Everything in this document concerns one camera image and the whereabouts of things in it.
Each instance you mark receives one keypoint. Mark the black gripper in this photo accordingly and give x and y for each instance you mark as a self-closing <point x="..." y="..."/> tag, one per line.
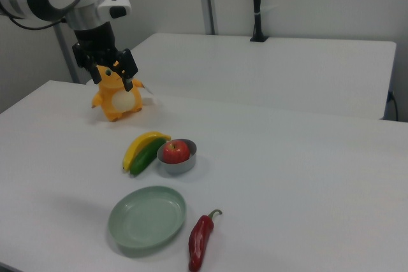
<point x="95" y="46"/>

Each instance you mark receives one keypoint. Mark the red toy apple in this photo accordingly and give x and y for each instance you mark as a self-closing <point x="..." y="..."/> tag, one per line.
<point x="175" y="152"/>

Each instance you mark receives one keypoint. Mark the orange plush dinosaur toy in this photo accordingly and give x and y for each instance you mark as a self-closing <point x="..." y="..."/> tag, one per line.
<point x="108" y="103"/>

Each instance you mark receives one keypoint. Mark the white paper hang tag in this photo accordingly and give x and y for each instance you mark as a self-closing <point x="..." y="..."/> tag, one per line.
<point x="149" y="90"/>

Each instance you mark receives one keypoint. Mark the yellow toy banana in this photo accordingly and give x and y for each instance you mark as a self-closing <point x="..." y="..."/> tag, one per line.
<point x="134" y="151"/>

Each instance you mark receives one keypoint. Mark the green toy cucumber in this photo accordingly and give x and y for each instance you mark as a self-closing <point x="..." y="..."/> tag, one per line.
<point x="143" y="159"/>

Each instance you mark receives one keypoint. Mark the grey round bowl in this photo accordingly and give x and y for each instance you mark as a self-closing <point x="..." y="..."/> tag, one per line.
<point x="178" y="169"/>

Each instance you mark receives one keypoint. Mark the pale green round plate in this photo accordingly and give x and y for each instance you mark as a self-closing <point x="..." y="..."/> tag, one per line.
<point x="146" y="218"/>

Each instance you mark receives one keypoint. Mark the white side table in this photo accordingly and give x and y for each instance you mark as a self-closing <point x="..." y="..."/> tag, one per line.
<point x="271" y="68"/>

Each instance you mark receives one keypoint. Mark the red chili pepper toy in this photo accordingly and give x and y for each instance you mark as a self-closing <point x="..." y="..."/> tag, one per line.
<point x="199" y="240"/>

